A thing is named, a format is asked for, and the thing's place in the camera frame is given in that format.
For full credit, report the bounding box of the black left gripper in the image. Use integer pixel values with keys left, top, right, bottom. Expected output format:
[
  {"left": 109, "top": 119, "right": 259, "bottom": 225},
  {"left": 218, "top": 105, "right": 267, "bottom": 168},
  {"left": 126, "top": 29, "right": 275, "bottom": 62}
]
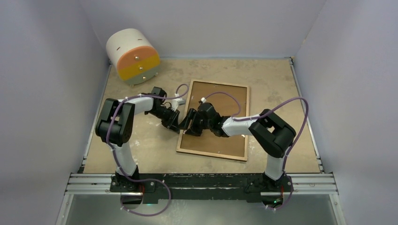
[{"left": 147, "top": 105, "right": 180, "bottom": 133}]

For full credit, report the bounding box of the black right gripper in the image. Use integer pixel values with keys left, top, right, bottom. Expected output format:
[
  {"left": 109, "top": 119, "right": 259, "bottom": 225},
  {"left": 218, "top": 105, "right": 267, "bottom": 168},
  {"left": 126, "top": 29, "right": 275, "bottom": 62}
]
[{"left": 177, "top": 108, "right": 212, "bottom": 137}]

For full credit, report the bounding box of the wooden picture frame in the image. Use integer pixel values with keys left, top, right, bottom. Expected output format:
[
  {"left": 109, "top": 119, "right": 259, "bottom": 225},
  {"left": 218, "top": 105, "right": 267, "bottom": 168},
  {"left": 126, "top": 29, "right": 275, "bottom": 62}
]
[{"left": 176, "top": 79, "right": 251, "bottom": 162}]

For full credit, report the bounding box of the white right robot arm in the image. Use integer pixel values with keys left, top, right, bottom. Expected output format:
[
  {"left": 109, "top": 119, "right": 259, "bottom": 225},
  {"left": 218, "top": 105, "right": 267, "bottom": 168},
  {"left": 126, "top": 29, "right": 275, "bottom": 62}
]
[{"left": 178, "top": 102, "right": 299, "bottom": 191}]

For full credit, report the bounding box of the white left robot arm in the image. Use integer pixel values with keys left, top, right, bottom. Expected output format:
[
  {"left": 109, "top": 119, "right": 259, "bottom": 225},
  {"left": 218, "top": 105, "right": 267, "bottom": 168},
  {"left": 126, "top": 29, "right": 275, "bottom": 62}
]
[{"left": 95, "top": 87, "right": 186, "bottom": 192}]

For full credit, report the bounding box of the round white drawer cabinet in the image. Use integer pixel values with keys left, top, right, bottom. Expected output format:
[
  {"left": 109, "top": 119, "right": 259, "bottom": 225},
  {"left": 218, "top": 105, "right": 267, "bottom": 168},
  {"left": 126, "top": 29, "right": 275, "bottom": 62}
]
[{"left": 106, "top": 28, "right": 161, "bottom": 86}]

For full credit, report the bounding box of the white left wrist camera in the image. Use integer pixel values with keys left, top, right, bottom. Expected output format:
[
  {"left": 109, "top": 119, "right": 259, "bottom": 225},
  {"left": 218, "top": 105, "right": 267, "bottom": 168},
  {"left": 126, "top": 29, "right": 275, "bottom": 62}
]
[{"left": 170, "top": 97, "right": 186, "bottom": 111}]

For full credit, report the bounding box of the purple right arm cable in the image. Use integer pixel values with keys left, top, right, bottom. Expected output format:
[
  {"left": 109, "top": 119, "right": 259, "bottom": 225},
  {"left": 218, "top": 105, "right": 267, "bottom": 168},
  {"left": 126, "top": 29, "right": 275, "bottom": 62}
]
[{"left": 201, "top": 91, "right": 309, "bottom": 212}]

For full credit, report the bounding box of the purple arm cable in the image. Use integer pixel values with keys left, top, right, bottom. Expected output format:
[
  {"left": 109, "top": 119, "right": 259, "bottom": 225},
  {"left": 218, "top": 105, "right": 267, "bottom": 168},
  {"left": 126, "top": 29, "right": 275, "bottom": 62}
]
[
  {"left": 201, "top": 91, "right": 309, "bottom": 212},
  {"left": 106, "top": 83, "right": 190, "bottom": 217}
]

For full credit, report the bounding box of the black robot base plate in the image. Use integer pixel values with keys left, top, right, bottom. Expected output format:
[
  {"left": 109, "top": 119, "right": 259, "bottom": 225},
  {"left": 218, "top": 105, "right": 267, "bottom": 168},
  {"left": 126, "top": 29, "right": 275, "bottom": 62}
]
[{"left": 110, "top": 173, "right": 292, "bottom": 206}]

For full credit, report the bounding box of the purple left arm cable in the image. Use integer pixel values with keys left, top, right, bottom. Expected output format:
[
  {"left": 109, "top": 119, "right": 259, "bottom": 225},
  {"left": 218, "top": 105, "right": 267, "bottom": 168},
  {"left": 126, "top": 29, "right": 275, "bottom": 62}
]
[{"left": 106, "top": 83, "right": 190, "bottom": 217}]

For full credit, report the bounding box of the aluminium rail frame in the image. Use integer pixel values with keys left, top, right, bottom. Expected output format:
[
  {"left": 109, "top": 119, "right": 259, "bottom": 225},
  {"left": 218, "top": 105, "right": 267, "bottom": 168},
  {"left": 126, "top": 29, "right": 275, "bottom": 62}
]
[{"left": 56, "top": 173, "right": 346, "bottom": 225}]

